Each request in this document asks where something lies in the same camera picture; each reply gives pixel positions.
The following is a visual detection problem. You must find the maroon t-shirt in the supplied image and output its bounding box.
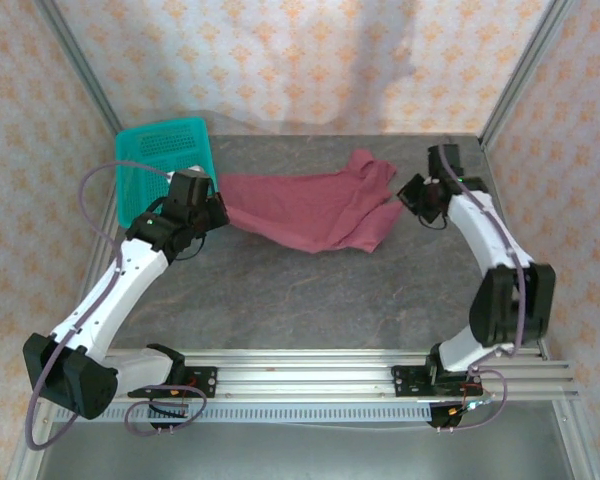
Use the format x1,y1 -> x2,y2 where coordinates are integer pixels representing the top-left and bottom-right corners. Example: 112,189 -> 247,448
218,148 -> 405,256

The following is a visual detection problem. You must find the teal plastic basket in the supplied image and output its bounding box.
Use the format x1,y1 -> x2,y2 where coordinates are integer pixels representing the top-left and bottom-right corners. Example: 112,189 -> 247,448
114,117 -> 220,229

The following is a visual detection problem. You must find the small green circuit board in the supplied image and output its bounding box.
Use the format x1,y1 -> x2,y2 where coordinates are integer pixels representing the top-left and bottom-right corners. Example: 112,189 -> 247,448
462,397 -> 496,414

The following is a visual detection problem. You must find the grey metal shelf panel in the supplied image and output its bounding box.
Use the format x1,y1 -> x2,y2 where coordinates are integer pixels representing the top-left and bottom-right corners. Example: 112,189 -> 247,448
34,422 -> 579,480

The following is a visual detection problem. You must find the aluminium frame side rail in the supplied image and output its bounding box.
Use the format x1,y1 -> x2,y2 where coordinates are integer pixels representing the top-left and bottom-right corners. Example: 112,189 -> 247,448
4,124 -> 131,480

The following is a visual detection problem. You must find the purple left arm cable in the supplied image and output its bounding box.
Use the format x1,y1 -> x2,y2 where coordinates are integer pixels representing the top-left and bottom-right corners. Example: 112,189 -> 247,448
25,160 -> 207,451

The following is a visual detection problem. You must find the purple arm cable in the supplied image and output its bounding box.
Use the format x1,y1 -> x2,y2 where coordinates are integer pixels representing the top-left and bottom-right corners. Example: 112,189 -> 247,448
437,144 -> 529,434
25,160 -> 207,451

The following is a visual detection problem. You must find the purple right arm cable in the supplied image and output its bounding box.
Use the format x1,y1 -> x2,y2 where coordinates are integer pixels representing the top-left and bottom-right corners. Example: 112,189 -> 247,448
437,144 -> 529,434

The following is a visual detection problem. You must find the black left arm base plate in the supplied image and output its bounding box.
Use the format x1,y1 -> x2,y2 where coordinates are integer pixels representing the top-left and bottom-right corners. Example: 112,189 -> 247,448
127,365 -> 219,401

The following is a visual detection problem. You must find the aluminium frame post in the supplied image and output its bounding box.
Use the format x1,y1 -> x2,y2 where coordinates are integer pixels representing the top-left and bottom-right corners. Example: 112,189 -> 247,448
477,0 -> 579,151
34,0 -> 129,136

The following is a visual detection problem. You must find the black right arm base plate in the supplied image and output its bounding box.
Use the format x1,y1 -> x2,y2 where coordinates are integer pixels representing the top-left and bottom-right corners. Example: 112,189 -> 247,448
390,364 -> 484,401

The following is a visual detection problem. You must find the aluminium mounting rail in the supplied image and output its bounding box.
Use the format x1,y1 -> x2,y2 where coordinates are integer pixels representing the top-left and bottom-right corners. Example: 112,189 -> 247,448
104,349 -> 579,401

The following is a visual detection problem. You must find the slotted grey cable duct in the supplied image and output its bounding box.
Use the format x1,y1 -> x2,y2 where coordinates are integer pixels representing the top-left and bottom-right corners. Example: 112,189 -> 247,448
49,403 -> 434,425

